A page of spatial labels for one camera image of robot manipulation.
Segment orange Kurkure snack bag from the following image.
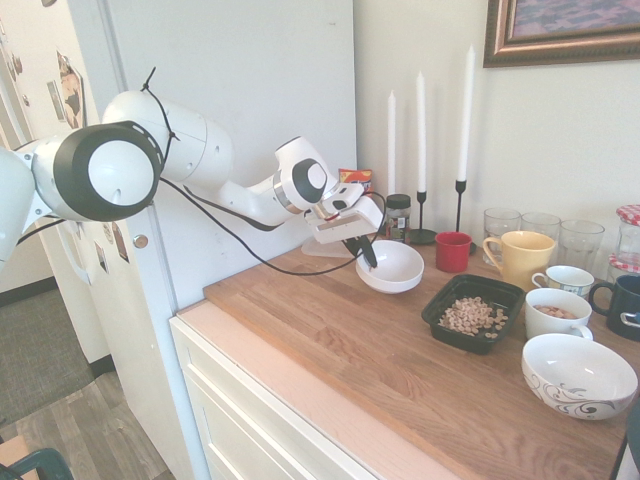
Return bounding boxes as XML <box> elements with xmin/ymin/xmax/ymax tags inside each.
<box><xmin>338</xmin><ymin>168</ymin><xmax>374</xmax><ymax>194</ymax></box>

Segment white refrigerator handle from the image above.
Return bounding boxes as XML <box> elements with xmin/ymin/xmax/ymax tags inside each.
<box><xmin>57</xmin><ymin>219</ymin><xmax>94</xmax><ymax>286</ymax></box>

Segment tall white candle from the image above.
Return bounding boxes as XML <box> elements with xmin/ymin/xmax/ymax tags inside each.
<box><xmin>457</xmin><ymin>43</ymin><xmax>475</xmax><ymax>182</ymax></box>

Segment medium white candle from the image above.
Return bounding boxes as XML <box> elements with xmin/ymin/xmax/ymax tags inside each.
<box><xmin>415</xmin><ymin>71</ymin><xmax>428</xmax><ymax>193</ymax></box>

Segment spice jar with black lid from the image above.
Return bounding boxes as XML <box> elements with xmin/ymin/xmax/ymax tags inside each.
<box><xmin>384</xmin><ymin>193</ymin><xmax>412</xmax><ymax>245</ymax></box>

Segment plain white bowl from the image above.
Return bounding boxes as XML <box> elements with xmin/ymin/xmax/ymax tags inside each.
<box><xmin>355</xmin><ymin>239</ymin><xmax>425</xmax><ymax>295</ymax></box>

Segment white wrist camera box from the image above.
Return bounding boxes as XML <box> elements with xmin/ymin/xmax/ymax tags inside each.
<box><xmin>322</xmin><ymin>182</ymin><xmax>370</xmax><ymax>212</ymax></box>

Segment navy blue mug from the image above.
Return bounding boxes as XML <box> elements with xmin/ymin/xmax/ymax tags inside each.
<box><xmin>588</xmin><ymin>274</ymin><xmax>640</xmax><ymax>343</ymax></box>

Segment cereal rings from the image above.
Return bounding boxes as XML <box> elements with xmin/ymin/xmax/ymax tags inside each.
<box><xmin>438</xmin><ymin>296</ymin><xmax>507</xmax><ymax>340</ymax></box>

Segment black cable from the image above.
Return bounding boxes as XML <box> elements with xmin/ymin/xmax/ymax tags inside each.
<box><xmin>14</xmin><ymin>67</ymin><xmax>389</xmax><ymax>275</ymax></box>

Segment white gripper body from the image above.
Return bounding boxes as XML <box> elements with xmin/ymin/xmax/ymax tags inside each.
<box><xmin>304</xmin><ymin>197</ymin><xmax>385</xmax><ymax>246</ymax></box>

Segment map picture fridge magnet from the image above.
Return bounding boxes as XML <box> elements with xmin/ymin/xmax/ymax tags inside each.
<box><xmin>55</xmin><ymin>49</ymin><xmax>87</xmax><ymax>129</ymax></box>

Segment medium black candle holder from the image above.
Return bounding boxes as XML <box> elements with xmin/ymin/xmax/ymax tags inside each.
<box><xmin>409</xmin><ymin>190</ymin><xmax>438</xmax><ymax>246</ymax></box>

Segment yellow mug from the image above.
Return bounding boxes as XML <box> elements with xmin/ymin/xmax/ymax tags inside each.
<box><xmin>482</xmin><ymin>230</ymin><xmax>557</xmax><ymax>293</ymax></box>

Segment brown tag fridge magnet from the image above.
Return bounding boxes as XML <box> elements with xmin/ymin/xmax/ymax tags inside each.
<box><xmin>110</xmin><ymin>222</ymin><xmax>130</xmax><ymax>264</ymax></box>

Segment red cup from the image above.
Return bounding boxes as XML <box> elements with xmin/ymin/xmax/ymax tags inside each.
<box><xmin>434</xmin><ymin>231</ymin><xmax>473</xmax><ymax>274</ymax></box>

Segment clear plastic lid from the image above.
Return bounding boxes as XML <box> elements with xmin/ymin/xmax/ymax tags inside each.
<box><xmin>300</xmin><ymin>239</ymin><xmax>359</xmax><ymax>259</ymax></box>

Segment framed picture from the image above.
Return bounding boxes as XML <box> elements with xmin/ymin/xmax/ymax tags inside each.
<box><xmin>482</xmin><ymin>0</ymin><xmax>640</xmax><ymax>69</ymax></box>

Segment white bowl with swirl pattern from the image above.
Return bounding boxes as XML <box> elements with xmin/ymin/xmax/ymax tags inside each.
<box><xmin>521</xmin><ymin>333</ymin><xmax>639</xmax><ymax>421</ymax></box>

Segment high black candle holder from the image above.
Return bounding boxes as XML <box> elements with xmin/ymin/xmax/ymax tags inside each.
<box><xmin>454</xmin><ymin>179</ymin><xmax>478</xmax><ymax>255</ymax></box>

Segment small white blue-patterned cup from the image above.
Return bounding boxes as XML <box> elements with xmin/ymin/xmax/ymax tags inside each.
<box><xmin>530</xmin><ymin>265</ymin><xmax>596</xmax><ymax>301</ymax></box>

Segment glass jar red checkered lid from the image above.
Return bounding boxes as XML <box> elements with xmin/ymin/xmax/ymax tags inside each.
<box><xmin>607</xmin><ymin>252</ymin><xmax>640</xmax><ymax>285</ymax></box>
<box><xmin>615</xmin><ymin>204</ymin><xmax>640</xmax><ymax>261</ymax></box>

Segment white mug with snacks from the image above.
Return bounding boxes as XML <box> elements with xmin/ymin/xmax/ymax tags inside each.
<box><xmin>524</xmin><ymin>288</ymin><xmax>595</xmax><ymax>341</ymax></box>

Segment white refrigerator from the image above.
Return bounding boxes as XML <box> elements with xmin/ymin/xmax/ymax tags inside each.
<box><xmin>0</xmin><ymin>0</ymin><xmax>357</xmax><ymax>480</ymax></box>

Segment black plastic food box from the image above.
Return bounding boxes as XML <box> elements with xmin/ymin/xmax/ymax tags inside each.
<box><xmin>421</xmin><ymin>273</ymin><xmax>526</xmax><ymax>356</ymax></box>

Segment dark green chair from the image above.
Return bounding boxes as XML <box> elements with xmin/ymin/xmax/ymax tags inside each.
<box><xmin>0</xmin><ymin>448</ymin><xmax>74</xmax><ymax>480</ymax></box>

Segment white drawer cabinet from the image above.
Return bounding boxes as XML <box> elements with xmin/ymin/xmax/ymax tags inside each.
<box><xmin>168</xmin><ymin>313</ymin><xmax>386</xmax><ymax>480</ymax></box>

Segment clear drinking glass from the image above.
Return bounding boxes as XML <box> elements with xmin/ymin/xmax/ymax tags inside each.
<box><xmin>558</xmin><ymin>219</ymin><xmax>606</xmax><ymax>276</ymax></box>
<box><xmin>520</xmin><ymin>212</ymin><xmax>562</xmax><ymax>242</ymax></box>
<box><xmin>483</xmin><ymin>207</ymin><xmax>522</xmax><ymax>266</ymax></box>

